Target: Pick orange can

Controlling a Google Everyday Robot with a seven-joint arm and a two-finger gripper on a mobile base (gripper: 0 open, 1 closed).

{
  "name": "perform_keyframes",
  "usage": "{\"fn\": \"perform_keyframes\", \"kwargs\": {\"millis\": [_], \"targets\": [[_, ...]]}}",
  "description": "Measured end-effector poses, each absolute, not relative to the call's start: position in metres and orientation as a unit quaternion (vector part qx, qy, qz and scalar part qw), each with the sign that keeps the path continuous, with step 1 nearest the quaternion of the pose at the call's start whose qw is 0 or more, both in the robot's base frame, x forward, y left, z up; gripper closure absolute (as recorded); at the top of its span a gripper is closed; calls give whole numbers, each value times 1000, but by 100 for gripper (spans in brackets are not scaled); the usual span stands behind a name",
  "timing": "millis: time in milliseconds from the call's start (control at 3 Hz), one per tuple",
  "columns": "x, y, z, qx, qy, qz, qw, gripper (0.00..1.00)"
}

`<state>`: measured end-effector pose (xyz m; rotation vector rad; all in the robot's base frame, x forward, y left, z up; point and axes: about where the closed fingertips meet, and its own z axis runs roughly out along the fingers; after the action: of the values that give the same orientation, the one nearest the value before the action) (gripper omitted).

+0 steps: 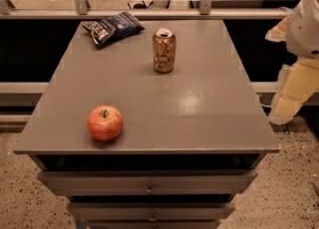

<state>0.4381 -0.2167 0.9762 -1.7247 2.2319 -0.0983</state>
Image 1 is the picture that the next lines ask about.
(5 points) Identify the grey drawer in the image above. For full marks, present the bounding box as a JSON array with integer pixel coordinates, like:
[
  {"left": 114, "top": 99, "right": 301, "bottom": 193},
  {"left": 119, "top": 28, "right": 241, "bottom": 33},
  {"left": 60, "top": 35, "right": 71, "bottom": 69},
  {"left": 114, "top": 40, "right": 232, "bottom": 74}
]
[
  {"left": 67, "top": 202, "right": 234, "bottom": 222},
  {"left": 38, "top": 170, "right": 257, "bottom": 196}
]

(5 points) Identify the black object behind glass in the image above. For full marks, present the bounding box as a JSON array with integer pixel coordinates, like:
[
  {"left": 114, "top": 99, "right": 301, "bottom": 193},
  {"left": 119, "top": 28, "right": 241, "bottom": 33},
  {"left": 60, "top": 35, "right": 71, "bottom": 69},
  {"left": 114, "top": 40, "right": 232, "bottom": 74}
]
[{"left": 128, "top": 0, "right": 154, "bottom": 9}]

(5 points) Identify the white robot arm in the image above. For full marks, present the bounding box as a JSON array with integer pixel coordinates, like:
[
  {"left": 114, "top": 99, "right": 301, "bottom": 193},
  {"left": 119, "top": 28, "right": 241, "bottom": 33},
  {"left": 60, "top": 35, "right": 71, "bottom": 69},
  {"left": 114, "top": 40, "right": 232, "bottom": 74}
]
[{"left": 265, "top": 0, "right": 319, "bottom": 124}]

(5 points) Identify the red apple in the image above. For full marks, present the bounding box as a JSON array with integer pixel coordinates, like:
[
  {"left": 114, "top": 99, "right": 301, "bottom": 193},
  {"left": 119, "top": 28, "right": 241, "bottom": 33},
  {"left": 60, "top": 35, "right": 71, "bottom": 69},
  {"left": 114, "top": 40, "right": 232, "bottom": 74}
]
[{"left": 87, "top": 106, "right": 124, "bottom": 141}]

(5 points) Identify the lower grey drawer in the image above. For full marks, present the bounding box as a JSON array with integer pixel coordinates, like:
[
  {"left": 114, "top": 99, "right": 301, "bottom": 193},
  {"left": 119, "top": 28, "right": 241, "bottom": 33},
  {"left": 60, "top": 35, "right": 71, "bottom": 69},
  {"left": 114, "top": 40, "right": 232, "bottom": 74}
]
[{"left": 67, "top": 202, "right": 234, "bottom": 222}]

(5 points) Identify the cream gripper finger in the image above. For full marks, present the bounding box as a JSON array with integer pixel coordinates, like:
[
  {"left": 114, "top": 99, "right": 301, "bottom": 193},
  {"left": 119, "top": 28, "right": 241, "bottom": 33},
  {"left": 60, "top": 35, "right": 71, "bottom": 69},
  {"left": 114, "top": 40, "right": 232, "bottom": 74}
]
[
  {"left": 268, "top": 58, "right": 319, "bottom": 125},
  {"left": 265, "top": 17, "right": 288, "bottom": 43}
]

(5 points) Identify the blue chip bag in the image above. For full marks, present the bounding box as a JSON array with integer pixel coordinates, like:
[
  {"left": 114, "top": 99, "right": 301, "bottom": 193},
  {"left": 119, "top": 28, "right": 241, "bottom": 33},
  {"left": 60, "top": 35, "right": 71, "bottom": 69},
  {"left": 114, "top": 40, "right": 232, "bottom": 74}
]
[{"left": 82, "top": 12, "right": 144, "bottom": 46}]

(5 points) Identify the upper grey drawer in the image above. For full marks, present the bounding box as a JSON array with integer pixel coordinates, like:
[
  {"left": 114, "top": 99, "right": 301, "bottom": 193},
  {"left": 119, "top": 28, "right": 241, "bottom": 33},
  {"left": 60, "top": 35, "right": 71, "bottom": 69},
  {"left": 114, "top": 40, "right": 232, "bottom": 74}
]
[{"left": 38, "top": 170, "right": 257, "bottom": 196}]

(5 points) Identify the orange soda can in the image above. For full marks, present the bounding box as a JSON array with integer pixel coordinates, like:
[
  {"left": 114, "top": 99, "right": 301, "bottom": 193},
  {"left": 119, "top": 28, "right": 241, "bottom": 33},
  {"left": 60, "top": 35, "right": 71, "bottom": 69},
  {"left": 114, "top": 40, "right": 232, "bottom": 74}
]
[{"left": 153, "top": 28, "right": 176, "bottom": 74}]

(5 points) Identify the grey drawer cabinet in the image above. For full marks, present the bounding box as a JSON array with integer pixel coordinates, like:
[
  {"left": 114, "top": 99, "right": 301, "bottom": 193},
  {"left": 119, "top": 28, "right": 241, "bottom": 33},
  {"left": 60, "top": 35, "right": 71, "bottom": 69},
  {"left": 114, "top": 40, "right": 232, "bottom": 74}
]
[{"left": 15, "top": 20, "right": 279, "bottom": 229}]

